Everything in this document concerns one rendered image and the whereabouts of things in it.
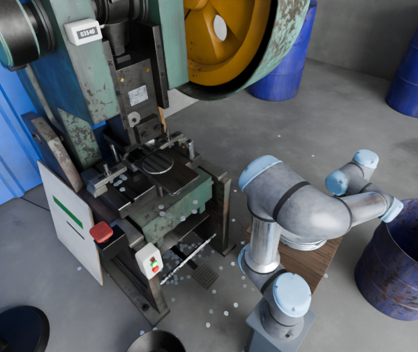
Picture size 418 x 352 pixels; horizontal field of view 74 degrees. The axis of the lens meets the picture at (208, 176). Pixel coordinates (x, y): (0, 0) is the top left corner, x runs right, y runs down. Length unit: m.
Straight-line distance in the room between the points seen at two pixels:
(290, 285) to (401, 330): 0.97
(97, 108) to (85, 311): 1.17
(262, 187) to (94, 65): 0.55
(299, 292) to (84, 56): 0.90
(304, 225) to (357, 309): 1.21
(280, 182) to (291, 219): 0.08
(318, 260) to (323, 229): 0.80
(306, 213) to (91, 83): 0.65
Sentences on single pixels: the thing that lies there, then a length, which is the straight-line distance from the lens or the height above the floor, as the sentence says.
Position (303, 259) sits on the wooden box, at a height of 0.35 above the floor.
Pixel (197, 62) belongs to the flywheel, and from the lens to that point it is 1.30.
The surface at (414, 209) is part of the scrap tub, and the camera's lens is 1.76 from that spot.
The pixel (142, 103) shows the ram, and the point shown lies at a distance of 1.05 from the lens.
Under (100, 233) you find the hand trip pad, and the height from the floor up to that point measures 0.76.
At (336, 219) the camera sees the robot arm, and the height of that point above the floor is 1.05.
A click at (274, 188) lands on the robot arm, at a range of 0.63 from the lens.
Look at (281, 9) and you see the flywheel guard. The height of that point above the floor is 1.32.
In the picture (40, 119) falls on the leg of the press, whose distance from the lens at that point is 1.40.
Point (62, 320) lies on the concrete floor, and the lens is 1.79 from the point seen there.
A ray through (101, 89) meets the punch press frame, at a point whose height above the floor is 1.15.
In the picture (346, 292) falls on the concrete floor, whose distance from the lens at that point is 1.81.
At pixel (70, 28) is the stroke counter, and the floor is 1.33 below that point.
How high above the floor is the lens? 1.53
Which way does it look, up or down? 44 degrees down
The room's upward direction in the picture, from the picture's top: 1 degrees counter-clockwise
